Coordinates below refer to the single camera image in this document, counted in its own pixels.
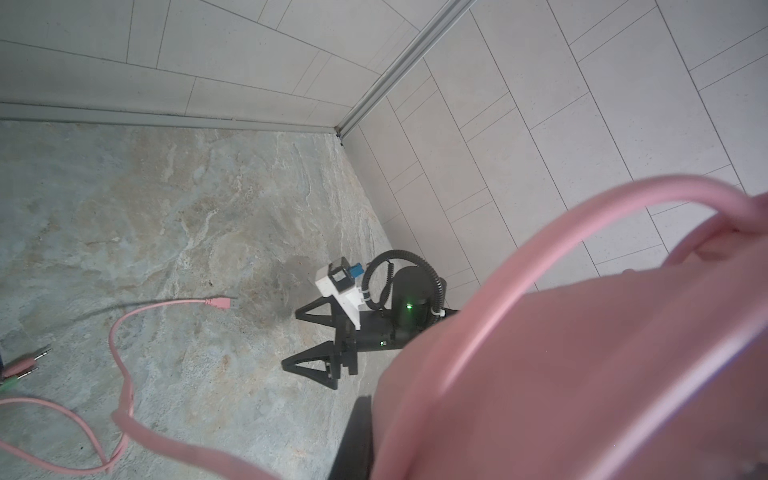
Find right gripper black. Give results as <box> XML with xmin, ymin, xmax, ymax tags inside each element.
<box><xmin>281</xmin><ymin>265</ymin><xmax>455</xmax><ymax>390</ymax></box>

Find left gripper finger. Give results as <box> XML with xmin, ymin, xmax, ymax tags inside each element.
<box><xmin>328</xmin><ymin>396</ymin><xmax>374</xmax><ymax>480</ymax></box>

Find pink headphone cable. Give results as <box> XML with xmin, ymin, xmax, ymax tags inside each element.
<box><xmin>0</xmin><ymin>296</ymin><xmax>283</xmax><ymax>480</ymax></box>

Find pink headphones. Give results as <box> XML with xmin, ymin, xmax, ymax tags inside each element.
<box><xmin>371</xmin><ymin>175</ymin><xmax>767</xmax><ymax>479</ymax></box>

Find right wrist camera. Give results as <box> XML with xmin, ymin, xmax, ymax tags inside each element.
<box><xmin>315</xmin><ymin>257</ymin><xmax>365</xmax><ymax>330</ymax></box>

